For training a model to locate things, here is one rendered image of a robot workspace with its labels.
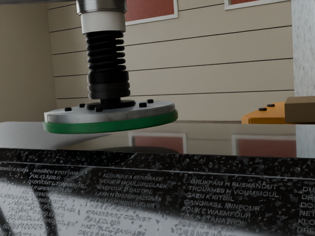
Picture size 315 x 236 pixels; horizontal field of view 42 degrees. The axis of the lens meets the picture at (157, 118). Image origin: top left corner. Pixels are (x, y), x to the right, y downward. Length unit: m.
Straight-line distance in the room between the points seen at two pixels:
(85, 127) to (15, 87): 8.45
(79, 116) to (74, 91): 8.69
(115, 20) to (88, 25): 0.04
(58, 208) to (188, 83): 7.00
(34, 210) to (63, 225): 0.06
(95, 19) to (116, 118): 0.17
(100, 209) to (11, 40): 8.59
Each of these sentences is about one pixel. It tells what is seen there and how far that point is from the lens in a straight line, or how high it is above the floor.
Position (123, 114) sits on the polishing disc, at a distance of 0.58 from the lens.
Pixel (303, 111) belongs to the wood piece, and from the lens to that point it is 1.09.
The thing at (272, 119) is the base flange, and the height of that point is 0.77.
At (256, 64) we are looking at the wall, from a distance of 7.00.
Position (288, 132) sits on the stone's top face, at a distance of 0.68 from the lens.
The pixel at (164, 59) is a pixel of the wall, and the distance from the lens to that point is 7.78.
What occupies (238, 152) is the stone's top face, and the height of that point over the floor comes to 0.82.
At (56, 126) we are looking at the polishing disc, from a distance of 0.62.
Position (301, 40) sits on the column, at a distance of 1.40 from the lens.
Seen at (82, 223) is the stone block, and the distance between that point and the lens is 0.56.
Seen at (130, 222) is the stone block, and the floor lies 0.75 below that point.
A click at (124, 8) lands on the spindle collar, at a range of 0.67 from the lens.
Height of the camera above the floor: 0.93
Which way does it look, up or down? 6 degrees down
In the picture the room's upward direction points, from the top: 4 degrees counter-clockwise
